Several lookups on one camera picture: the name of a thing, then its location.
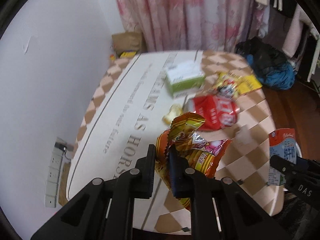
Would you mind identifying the white power strip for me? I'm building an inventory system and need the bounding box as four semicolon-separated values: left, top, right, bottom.
44;137;74;208

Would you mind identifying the checkered printed tablecloth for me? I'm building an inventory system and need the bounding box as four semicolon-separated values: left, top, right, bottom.
66;50;284;235

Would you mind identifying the crushed red soda can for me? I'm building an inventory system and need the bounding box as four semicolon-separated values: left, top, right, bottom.
184;95;240;132

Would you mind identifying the yellow flat packet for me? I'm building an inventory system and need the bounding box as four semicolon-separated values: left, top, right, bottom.
238;75;262;95

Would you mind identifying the yellow black box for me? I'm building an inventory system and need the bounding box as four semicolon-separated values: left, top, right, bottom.
120;51;137;59

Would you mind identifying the orange noodle snack bag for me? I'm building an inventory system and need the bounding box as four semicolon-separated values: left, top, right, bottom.
154;112;233;212

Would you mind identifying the green white medicine box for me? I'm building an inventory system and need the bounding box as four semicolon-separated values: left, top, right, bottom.
165;60;205;98

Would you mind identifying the hanging clothes rack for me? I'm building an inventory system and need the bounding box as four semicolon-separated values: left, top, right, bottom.
253;0;319;82

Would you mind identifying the blue white milk carton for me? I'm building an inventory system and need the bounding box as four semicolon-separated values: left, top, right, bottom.
267;128;297;186

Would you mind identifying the blue black clothes pile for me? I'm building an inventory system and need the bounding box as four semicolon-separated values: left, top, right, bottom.
235;37;295;90

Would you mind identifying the clear jelly cup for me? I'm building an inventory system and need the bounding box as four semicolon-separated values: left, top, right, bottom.
162;103;183;125

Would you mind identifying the brown paper bag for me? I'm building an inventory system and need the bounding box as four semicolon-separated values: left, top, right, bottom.
112;31;148;56

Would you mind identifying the yellow panda snack wrapper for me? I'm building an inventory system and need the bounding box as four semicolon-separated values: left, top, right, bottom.
213;72;242;100

